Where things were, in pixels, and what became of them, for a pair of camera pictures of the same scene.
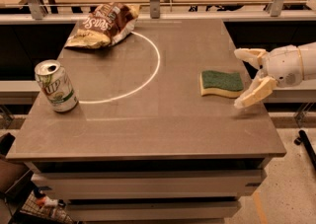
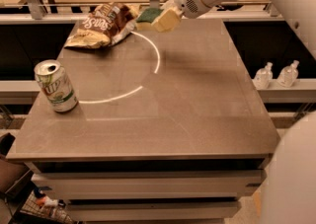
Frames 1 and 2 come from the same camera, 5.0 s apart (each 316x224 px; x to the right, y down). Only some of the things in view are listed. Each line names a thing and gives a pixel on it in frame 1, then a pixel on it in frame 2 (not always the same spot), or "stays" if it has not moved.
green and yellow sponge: x=219 y=83 -> x=145 y=19
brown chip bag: x=107 y=24 stays
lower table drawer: x=156 y=211 stays
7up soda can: x=57 y=86 stays
